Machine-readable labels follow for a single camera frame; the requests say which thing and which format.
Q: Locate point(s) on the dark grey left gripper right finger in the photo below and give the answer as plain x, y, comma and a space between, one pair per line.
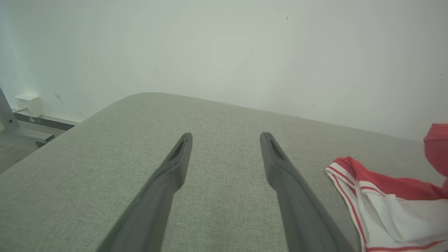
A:
301, 217

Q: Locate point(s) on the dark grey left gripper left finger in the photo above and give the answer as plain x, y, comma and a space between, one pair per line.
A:
157, 210

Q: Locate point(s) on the red and white basketball jersey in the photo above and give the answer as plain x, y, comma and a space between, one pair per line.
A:
399, 217

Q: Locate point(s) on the white and grey wall rail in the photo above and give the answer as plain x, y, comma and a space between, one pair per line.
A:
52, 120

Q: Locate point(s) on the white wall socket box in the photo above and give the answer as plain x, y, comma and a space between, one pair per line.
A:
29, 105

